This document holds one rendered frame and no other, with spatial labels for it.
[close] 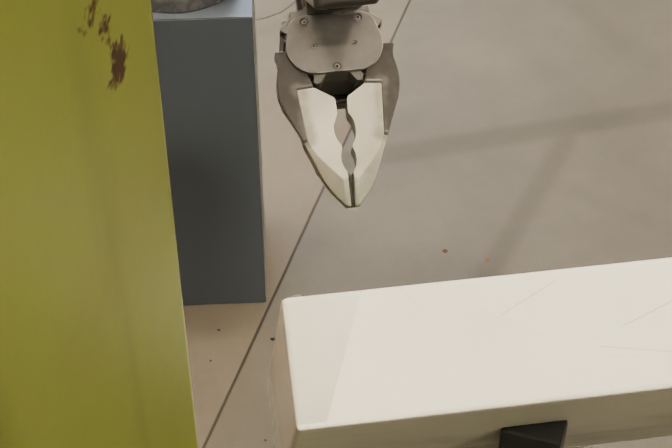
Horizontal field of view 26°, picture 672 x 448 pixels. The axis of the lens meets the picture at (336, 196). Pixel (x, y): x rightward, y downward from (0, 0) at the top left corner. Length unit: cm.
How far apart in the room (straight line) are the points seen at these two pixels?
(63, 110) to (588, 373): 49
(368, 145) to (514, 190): 166
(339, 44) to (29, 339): 64
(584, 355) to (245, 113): 138
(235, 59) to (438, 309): 130
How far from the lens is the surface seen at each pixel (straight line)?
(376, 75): 107
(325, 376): 85
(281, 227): 262
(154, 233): 56
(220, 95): 218
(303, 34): 108
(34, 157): 45
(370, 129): 106
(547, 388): 87
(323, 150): 105
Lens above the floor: 183
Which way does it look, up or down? 43 degrees down
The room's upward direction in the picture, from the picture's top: straight up
